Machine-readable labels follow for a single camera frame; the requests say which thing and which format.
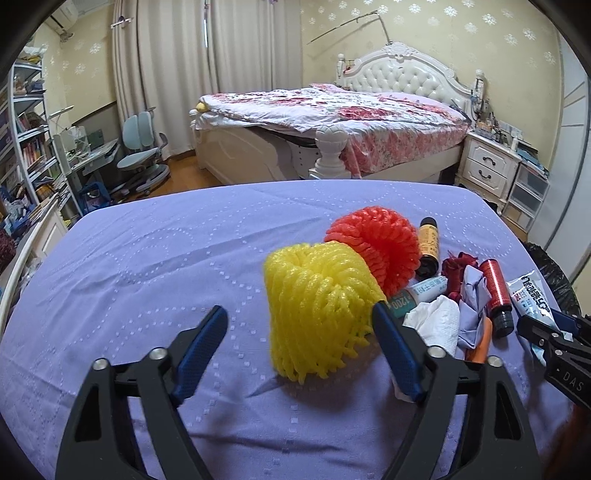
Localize small items on nightstand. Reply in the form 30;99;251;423
471;69;525;153

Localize clear plastic drawer unit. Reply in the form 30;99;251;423
501;159;551;232

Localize dark red wrapper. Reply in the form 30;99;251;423
441;251;481;303

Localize red foam fruit net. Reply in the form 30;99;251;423
324;206;422;298

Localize white wardrobe door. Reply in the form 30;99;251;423
522;32;591;296

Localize purple tablecloth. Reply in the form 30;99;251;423
0;179;583;480

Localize stack of papers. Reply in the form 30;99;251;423
515;138;551;178

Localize light purple cloth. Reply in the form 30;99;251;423
457;265;492;349

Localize orange plastic wrapper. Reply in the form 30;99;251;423
464;318;494;365

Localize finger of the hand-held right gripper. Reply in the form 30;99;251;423
516;315;578;357
551;309;591;344

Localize white nightstand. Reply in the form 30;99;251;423
455;130;522;213

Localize beige curtain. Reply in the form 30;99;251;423
112;0;220;155
210;0;303;95

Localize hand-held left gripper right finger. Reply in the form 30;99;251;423
372;300;541;480

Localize bin with black bag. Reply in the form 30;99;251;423
522;241;581;319

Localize white bookshelf with books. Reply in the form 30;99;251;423
0;58;70;241

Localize light blue desk chair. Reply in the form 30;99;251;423
115;107;171;195

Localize floral pink blanket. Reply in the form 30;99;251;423
191;83;469;178

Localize brown bottle with yellow label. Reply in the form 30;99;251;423
414;217;440;279

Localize white bed floral bedding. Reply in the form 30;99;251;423
189;41;485;185

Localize red shiny bottle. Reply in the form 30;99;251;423
479;259;515;339

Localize white printed packet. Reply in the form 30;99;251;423
507;270;561;365

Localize yellow foam fruit net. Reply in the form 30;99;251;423
264;241;389;383

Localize white air conditioner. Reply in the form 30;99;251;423
48;0;93;35

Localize white and green tube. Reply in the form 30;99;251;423
387;276;448;319

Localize white study desk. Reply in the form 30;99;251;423
55;124;123;217

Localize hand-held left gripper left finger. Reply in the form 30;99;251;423
55;305;229;480

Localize white tissue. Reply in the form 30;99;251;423
403;295;461;361

